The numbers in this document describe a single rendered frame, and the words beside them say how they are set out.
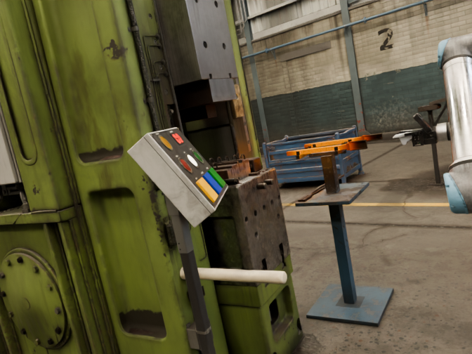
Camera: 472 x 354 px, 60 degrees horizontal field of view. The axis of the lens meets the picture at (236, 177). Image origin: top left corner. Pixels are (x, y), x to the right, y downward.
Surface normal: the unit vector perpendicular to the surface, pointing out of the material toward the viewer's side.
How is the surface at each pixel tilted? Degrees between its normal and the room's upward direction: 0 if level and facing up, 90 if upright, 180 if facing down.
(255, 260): 90
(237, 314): 89
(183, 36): 90
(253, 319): 89
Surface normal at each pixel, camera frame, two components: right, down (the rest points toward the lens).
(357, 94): -0.63, 0.24
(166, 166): -0.09, 0.17
